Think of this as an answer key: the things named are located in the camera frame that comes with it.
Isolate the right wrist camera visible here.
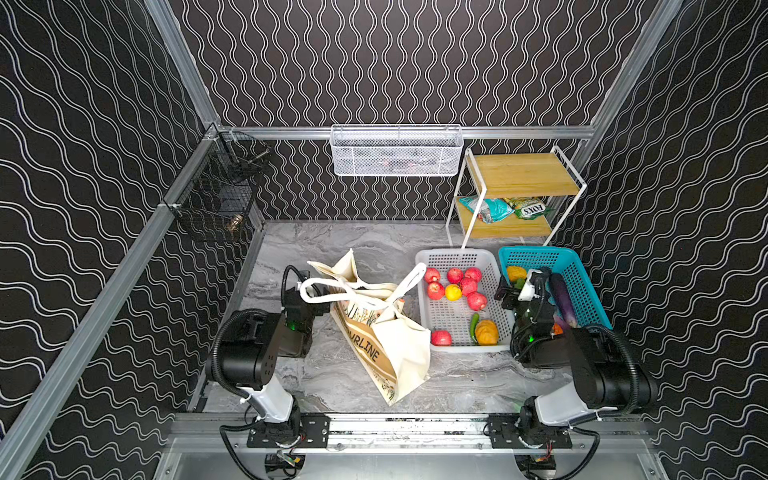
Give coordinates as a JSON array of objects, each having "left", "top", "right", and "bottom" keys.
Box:
[{"left": 518, "top": 268, "right": 551, "bottom": 302}]

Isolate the teal plastic vegetable basket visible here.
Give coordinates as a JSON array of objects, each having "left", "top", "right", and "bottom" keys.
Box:
[{"left": 498, "top": 246, "right": 613, "bottom": 329}]

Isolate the yellow pepper in teal basket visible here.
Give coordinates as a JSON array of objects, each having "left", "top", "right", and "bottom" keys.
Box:
[{"left": 506, "top": 265, "right": 528, "bottom": 284}]

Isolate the red peach middle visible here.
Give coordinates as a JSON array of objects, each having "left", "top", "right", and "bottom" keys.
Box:
[{"left": 459, "top": 277, "right": 478, "bottom": 297}]

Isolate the red apple back right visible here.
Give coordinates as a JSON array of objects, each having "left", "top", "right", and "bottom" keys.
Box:
[{"left": 464, "top": 267, "right": 483, "bottom": 283}]

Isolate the red apple with stem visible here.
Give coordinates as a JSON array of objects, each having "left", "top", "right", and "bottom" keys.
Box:
[{"left": 466, "top": 291, "right": 488, "bottom": 312}]

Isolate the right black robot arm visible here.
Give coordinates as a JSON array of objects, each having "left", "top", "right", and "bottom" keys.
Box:
[{"left": 500, "top": 278, "right": 658, "bottom": 433}]

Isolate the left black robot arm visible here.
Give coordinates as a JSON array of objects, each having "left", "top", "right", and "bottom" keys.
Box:
[{"left": 205, "top": 288, "right": 330, "bottom": 428}]

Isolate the floral canvas grocery bag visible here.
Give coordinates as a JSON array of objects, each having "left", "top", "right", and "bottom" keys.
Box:
[{"left": 299, "top": 250, "right": 431, "bottom": 406}]

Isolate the white wire wall basket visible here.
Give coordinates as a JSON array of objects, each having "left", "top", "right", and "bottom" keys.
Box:
[{"left": 330, "top": 124, "right": 464, "bottom": 177}]

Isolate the small yellow lemon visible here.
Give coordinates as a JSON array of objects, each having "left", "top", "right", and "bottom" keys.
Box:
[{"left": 444, "top": 284, "right": 463, "bottom": 301}]

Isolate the purple eggplant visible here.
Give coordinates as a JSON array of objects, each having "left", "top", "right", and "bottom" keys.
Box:
[{"left": 549, "top": 273, "right": 579, "bottom": 328}]

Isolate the black wire wall basket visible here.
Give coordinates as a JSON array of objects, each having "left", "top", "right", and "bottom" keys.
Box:
[{"left": 170, "top": 127, "right": 273, "bottom": 245}]

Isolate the green Fox's bag lower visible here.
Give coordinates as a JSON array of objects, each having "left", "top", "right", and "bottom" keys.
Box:
[{"left": 507, "top": 197, "right": 550, "bottom": 221}]

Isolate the teal snack bag lower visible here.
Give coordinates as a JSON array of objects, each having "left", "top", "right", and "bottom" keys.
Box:
[{"left": 459, "top": 196, "right": 514, "bottom": 224}]

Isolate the white wooden two-tier shelf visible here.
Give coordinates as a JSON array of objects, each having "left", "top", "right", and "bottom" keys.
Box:
[{"left": 445, "top": 146, "right": 587, "bottom": 249}]

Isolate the white plastic fruit basket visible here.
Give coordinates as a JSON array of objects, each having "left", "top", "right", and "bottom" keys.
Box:
[{"left": 415, "top": 248, "right": 514, "bottom": 354}]

